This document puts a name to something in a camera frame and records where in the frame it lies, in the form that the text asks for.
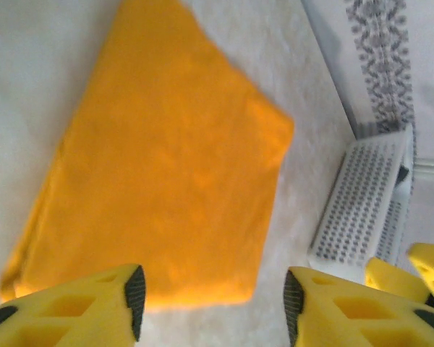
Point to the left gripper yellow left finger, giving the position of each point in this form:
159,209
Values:
76,311

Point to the white perforated plastic basket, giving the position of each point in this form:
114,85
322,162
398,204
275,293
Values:
358,202

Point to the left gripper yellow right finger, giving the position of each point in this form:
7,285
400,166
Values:
358,314

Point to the yellow orange t-shirt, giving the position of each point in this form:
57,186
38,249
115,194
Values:
166,173

